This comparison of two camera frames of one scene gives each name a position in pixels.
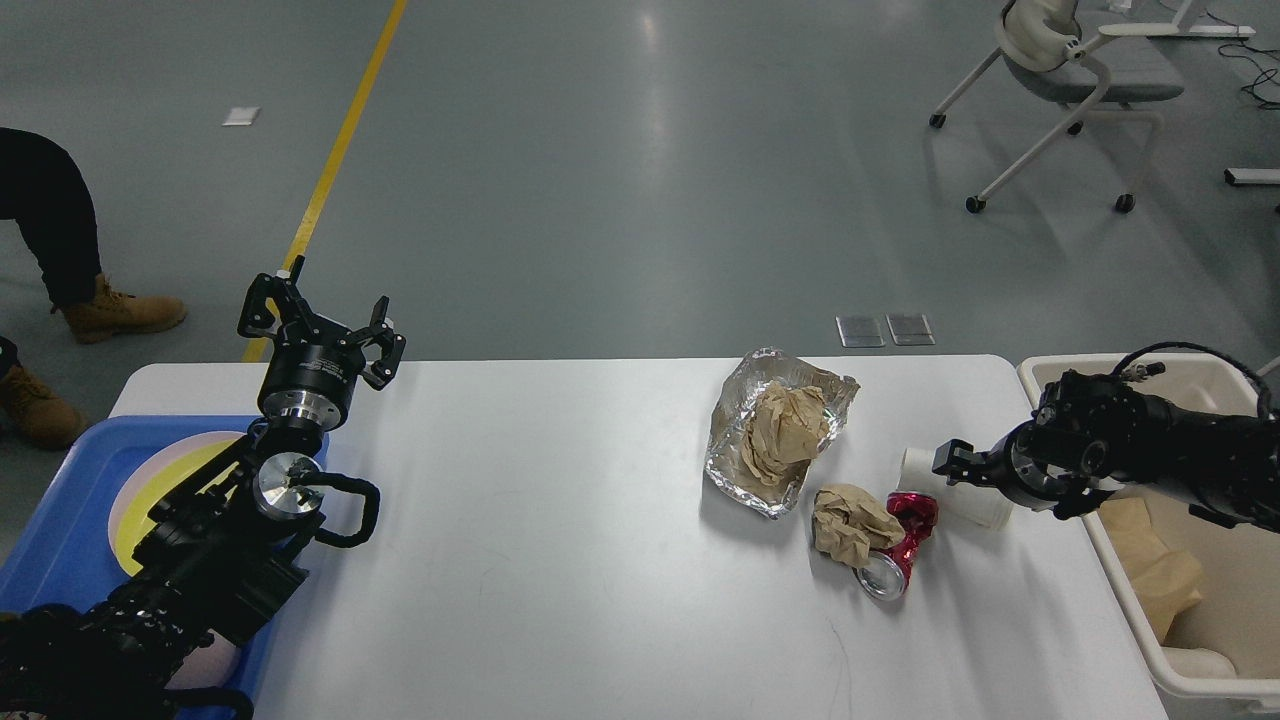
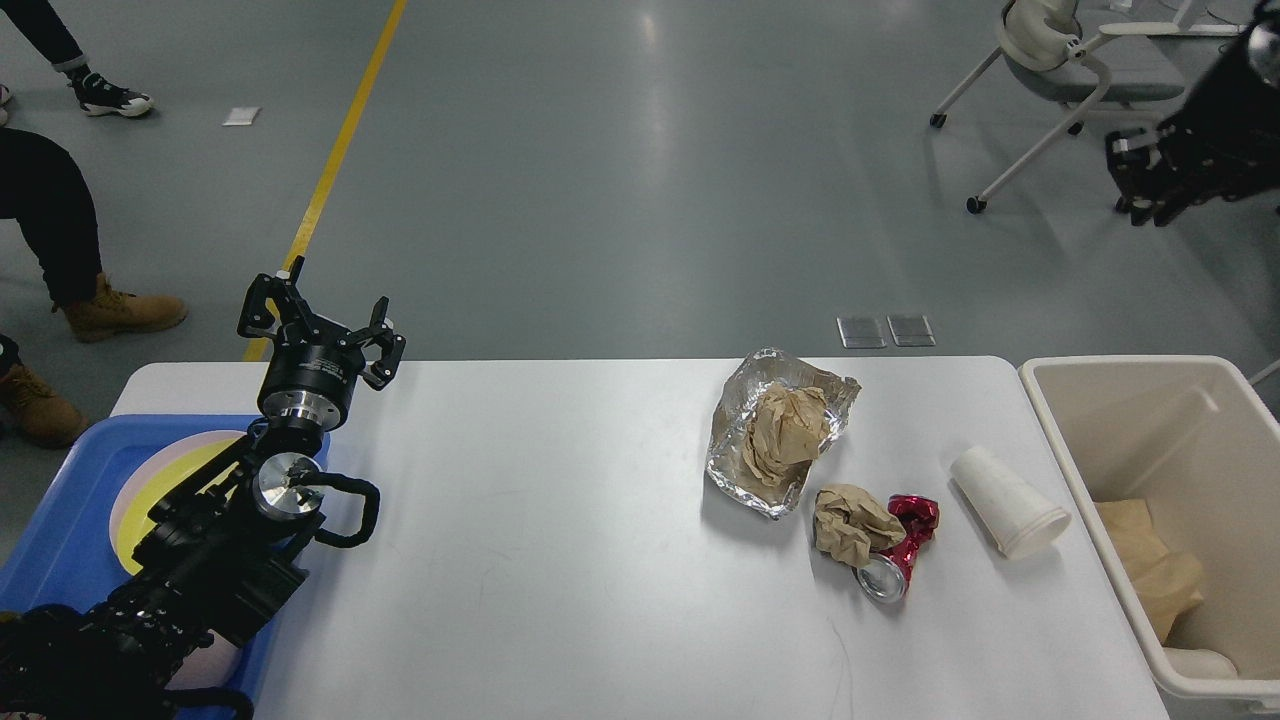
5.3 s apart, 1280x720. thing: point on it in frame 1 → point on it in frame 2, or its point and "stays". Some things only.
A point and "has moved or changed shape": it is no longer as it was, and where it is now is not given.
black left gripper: x=306 y=383 stays
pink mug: x=212 y=666 stays
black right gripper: x=1028 y=467 → x=1225 y=142
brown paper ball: x=849 y=525 stays
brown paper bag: x=1165 y=580 stays
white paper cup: x=975 y=503 has moved or changed shape
